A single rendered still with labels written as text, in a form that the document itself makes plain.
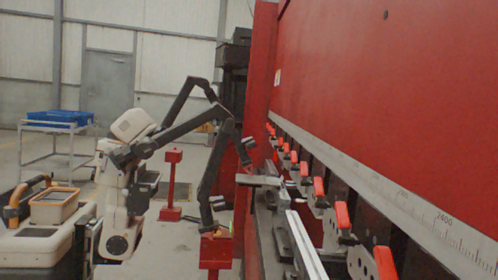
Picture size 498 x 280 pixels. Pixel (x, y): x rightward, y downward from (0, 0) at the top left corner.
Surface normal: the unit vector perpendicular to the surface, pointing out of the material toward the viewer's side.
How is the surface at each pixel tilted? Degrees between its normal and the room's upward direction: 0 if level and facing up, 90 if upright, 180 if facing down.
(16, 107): 90
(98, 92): 90
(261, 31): 90
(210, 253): 90
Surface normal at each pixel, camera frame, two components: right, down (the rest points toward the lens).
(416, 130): -0.99, -0.10
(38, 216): 0.14, 0.18
